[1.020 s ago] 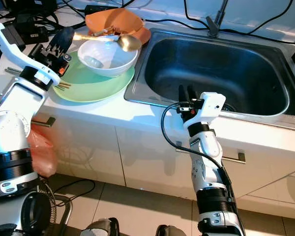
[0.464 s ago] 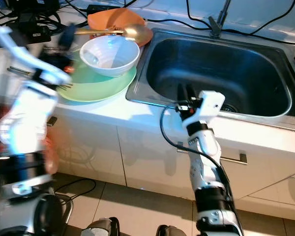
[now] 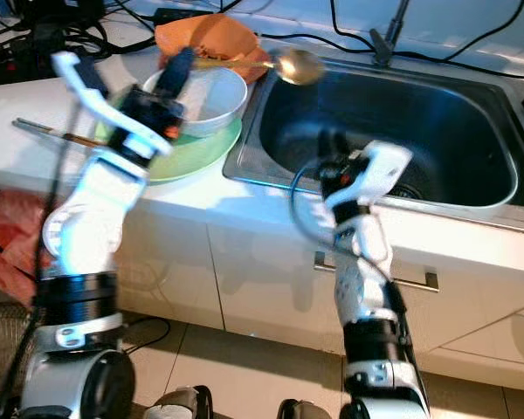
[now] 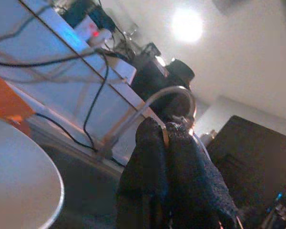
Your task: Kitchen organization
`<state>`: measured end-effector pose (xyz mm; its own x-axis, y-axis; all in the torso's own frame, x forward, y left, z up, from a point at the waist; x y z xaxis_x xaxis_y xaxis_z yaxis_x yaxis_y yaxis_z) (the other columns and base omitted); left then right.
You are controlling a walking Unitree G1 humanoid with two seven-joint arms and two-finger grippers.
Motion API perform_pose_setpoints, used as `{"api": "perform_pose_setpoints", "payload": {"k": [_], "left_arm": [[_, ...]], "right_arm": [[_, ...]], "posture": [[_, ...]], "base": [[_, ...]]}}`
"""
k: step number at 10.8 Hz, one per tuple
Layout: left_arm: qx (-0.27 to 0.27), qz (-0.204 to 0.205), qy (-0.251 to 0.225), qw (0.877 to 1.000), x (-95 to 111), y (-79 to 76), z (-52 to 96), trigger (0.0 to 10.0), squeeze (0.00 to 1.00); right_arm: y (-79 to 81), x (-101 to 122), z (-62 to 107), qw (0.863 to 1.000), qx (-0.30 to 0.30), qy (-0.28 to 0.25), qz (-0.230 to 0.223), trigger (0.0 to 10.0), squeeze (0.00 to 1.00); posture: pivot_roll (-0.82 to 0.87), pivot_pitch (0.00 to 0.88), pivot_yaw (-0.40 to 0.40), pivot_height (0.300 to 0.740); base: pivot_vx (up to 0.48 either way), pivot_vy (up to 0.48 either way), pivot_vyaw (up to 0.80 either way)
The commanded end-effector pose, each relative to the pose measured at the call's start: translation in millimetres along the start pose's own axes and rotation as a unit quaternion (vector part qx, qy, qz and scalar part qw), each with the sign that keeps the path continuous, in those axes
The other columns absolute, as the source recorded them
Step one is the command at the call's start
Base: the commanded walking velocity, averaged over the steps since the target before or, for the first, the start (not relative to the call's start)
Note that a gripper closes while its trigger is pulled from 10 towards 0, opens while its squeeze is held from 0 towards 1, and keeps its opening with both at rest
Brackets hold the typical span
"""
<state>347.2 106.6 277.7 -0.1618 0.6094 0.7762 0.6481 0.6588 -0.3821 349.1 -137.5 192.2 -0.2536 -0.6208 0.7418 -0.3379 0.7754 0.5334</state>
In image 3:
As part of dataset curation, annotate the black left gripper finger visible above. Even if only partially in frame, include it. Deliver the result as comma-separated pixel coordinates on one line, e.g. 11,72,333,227
162,48,198,99

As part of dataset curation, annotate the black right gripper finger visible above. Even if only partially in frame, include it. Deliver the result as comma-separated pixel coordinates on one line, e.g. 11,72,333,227
316,129,347,163

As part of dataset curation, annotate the white ribbed bowl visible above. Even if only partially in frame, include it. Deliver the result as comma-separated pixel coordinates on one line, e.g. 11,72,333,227
141,65,248,139

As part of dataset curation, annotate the green plate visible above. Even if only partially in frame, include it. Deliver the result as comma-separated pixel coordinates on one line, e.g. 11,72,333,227
96,92,243,184

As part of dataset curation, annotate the brown wooden chopstick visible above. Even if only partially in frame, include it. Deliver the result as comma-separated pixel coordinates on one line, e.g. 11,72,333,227
15,120,116,150
13,117,114,146

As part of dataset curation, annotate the brass spoon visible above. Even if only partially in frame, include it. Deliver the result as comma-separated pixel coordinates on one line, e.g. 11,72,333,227
192,48,326,86

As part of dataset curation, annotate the orange bowl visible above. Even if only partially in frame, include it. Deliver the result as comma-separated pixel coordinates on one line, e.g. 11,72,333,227
155,13,260,75

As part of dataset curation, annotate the black power adapter brick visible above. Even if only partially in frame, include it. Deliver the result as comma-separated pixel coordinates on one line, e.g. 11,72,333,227
153,7,210,25

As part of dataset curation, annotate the orange plate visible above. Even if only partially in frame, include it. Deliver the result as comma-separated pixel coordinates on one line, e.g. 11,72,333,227
159,45,270,84

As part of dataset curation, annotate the steel sink basin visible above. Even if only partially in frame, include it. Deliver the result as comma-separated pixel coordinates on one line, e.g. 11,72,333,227
223,54,524,237

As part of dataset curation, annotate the metal faucet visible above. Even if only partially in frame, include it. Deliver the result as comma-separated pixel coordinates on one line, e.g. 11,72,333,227
371,0,416,66

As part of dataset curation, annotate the black power strip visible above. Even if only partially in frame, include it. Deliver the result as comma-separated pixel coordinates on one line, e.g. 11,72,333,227
0,35,75,86

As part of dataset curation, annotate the white sink cabinet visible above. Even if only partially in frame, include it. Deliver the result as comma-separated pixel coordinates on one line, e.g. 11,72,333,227
0,175,524,394

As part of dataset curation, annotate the red plastic bag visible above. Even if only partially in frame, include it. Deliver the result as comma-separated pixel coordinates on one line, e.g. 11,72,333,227
0,188,58,306

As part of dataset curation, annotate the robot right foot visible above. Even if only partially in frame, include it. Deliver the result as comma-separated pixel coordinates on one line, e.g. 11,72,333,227
277,397,341,419

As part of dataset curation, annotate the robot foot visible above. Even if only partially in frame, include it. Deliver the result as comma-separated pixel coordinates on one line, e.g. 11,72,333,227
148,384,215,419
277,397,341,419

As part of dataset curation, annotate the metal grille fan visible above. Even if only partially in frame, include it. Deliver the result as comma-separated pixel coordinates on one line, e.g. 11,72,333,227
0,301,36,419

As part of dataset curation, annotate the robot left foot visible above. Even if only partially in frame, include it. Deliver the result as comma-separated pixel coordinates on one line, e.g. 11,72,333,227
148,384,215,419

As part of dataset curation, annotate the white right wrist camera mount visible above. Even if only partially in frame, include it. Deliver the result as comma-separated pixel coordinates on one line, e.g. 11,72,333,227
332,140,413,206

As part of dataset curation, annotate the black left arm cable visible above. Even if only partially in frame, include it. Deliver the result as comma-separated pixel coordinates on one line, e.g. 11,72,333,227
0,96,79,419

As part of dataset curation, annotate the black looped cable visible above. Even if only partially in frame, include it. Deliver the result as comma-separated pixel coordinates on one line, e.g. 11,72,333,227
122,317,173,355

